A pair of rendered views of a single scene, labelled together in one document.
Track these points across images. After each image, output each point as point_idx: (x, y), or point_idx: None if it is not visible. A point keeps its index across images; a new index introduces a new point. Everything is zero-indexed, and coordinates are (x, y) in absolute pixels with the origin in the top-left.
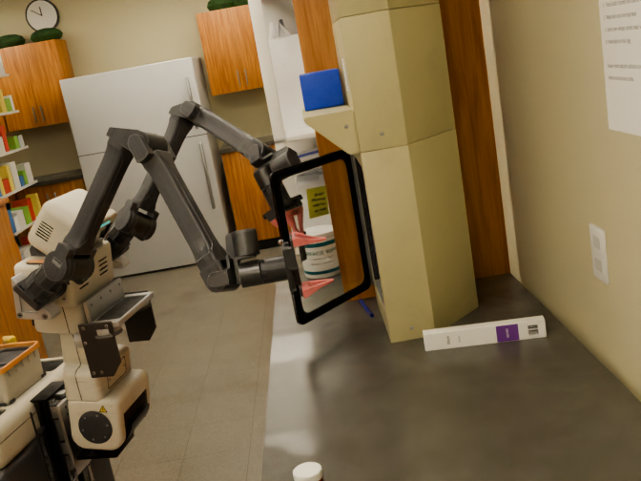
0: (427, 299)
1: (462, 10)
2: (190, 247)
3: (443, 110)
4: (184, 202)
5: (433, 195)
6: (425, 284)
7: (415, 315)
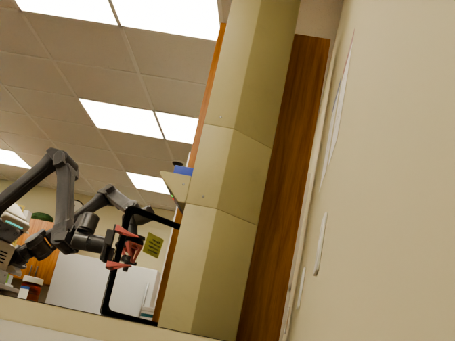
0: (191, 318)
1: (294, 177)
2: (55, 218)
3: (251, 208)
4: (66, 193)
5: (223, 252)
6: (193, 306)
7: (178, 326)
